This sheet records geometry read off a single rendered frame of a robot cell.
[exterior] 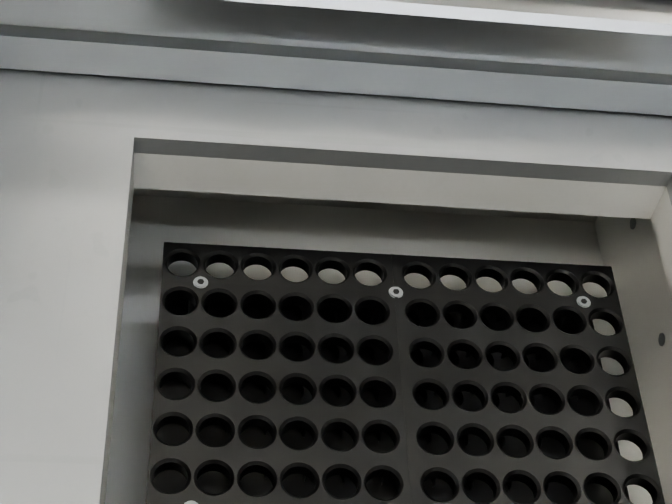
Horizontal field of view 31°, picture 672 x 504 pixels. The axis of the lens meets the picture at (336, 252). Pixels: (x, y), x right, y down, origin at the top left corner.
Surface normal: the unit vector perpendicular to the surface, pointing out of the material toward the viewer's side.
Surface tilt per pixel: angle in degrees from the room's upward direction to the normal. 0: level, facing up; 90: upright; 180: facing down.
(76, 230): 0
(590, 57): 90
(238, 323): 0
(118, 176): 0
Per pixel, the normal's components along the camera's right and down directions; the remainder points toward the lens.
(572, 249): 0.13, -0.63
